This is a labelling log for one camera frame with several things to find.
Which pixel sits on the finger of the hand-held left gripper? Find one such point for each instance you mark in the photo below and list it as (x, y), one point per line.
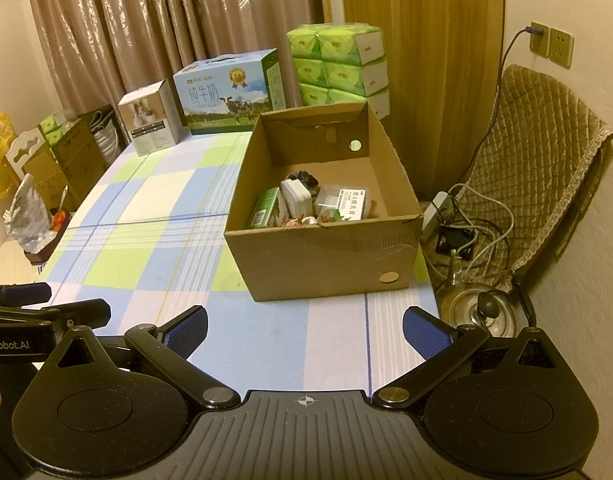
(24, 292)
(76, 312)

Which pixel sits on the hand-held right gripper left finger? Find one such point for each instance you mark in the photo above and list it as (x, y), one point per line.
(186, 332)

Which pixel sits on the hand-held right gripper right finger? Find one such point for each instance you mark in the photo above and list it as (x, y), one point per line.
(426, 335)

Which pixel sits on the brown cardboard box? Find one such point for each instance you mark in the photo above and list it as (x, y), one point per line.
(316, 260)

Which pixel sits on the green mouth spray box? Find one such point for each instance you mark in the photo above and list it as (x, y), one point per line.
(264, 207)

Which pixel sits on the small orange packet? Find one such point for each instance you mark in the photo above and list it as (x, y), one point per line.
(294, 222)

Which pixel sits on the clear plastic box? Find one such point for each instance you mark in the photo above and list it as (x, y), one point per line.
(329, 197)

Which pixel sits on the white plug adapter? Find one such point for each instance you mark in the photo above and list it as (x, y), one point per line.
(296, 200)

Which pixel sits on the dark brown hair scrunchie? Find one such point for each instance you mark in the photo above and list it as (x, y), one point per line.
(304, 179)

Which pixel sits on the dark wooden box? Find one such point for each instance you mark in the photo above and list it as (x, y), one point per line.
(41, 250)

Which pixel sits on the stainless steel kettle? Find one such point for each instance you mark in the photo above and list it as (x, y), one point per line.
(466, 310)

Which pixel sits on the silver foil bag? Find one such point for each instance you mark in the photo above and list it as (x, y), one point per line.
(29, 215)

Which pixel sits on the orange figurine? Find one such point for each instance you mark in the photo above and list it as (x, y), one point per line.
(61, 219)

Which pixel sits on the black power adapter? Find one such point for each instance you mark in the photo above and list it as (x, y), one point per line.
(456, 244)

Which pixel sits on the white power strip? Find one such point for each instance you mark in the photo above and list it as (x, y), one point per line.
(435, 215)

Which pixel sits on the white chair back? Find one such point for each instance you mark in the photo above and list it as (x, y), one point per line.
(25, 152)

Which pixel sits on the brown cardboard boxes stack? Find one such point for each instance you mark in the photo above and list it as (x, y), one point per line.
(71, 160)

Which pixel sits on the small green tissue packs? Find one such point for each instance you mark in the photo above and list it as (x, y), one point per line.
(56, 125)

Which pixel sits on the metal bucket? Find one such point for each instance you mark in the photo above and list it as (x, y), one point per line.
(105, 140)

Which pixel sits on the white appliance box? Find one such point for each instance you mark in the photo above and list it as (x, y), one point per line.
(149, 120)

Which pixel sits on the quilted brown chair cover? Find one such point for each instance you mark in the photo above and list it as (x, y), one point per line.
(541, 160)

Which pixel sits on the blue milk carton case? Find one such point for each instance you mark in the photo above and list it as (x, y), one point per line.
(226, 95)

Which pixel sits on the yellow curtain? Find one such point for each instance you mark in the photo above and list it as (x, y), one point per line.
(426, 60)

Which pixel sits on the bundle of green tissue packs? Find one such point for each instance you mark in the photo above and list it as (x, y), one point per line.
(339, 65)

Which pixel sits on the beige curtain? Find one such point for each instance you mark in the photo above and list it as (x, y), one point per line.
(161, 25)

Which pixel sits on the wall socket with plug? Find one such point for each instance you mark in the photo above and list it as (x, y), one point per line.
(561, 47)

